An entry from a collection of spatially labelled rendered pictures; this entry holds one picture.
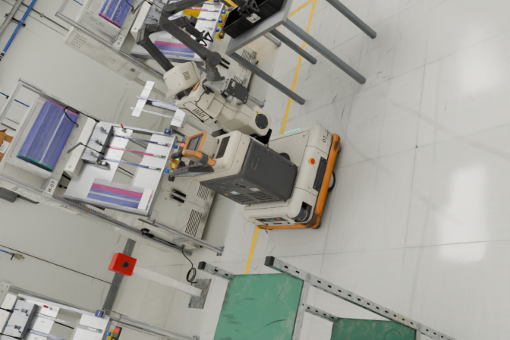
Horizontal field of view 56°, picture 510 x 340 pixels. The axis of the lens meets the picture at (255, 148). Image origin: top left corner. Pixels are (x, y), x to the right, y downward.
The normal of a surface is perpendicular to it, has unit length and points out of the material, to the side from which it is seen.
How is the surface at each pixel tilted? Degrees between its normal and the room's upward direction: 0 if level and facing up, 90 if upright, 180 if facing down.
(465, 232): 0
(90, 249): 90
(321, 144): 90
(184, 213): 90
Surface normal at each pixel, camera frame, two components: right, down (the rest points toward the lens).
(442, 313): -0.77, -0.44
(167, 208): 0.59, -0.22
